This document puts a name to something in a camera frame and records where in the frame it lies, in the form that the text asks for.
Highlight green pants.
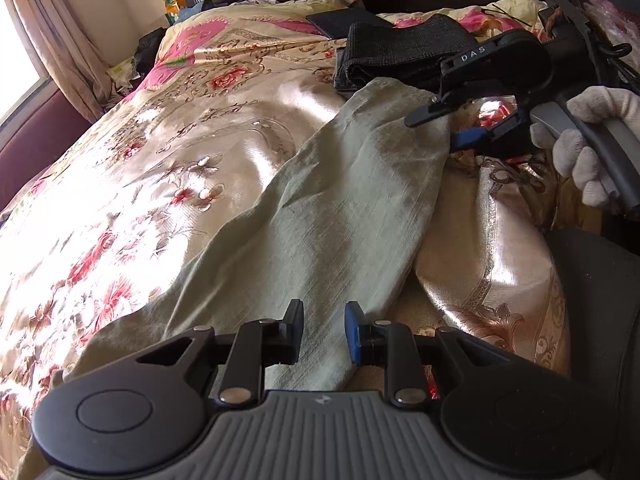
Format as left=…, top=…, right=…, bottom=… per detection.
left=62, top=76, right=451, bottom=396

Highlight light crumpled cloth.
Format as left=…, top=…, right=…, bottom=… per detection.
left=106, top=55, right=146, bottom=106

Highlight black clothes pile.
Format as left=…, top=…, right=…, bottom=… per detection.
left=134, top=27, right=168, bottom=73

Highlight window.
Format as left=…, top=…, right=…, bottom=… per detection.
left=0, top=0, right=48, bottom=126

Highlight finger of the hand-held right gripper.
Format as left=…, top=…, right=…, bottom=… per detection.
left=404, top=42, right=506, bottom=129
left=450, top=107, right=536, bottom=156

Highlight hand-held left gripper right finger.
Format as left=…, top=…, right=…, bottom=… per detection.
left=344, top=301, right=506, bottom=408

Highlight black cord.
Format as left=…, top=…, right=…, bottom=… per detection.
left=482, top=2, right=532, bottom=27

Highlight black mesh cloth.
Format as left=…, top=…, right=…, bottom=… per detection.
left=332, top=14, right=493, bottom=98

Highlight floral satin bedspread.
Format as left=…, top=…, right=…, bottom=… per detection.
left=0, top=0, right=601, bottom=480

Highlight beige curtain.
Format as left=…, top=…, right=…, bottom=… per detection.
left=10, top=0, right=143, bottom=123

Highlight dark red sofa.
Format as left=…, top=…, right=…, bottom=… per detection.
left=0, top=80, right=96, bottom=211

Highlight person's right hand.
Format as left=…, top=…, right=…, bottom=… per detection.
left=529, top=85, right=640, bottom=209

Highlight person's dark clothing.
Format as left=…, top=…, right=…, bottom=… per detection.
left=542, top=227, right=640, bottom=480

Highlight yellow packet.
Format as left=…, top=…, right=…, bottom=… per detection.
left=156, top=0, right=183, bottom=23

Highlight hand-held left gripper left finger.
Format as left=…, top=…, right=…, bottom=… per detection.
left=135, top=299, right=305, bottom=407

